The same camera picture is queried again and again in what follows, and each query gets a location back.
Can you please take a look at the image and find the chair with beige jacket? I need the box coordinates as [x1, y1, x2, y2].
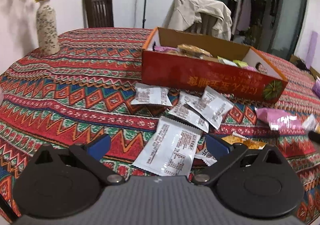
[185, 13, 218, 37]

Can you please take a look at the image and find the floral ceramic vase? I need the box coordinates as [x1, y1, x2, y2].
[36, 0, 60, 56]

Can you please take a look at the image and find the dark wooden chair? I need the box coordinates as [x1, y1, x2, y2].
[84, 0, 114, 28]

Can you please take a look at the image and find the yellow pastry clear packet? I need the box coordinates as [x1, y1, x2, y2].
[177, 44, 213, 58]

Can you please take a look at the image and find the purple rolled yoga mat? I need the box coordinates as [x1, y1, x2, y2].
[305, 31, 319, 69]

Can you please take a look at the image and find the cardboard box on floor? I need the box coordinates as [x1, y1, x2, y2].
[290, 55, 319, 80]

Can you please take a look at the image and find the beige jacket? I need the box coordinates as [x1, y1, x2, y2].
[162, 0, 232, 41]

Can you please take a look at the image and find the white cracker snack packet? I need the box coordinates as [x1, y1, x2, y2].
[194, 132, 270, 167]

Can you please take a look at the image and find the white printed snack packet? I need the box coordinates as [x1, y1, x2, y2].
[132, 117, 202, 177]

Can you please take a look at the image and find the red cardboard snack box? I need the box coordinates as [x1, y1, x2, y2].
[142, 28, 288, 103]

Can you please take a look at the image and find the small white snack packet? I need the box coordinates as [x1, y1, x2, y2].
[169, 91, 209, 133]

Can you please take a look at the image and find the pink snack packet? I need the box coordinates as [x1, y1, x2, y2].
[152, 46, 177, 53]
[255, 107, 302, 131]

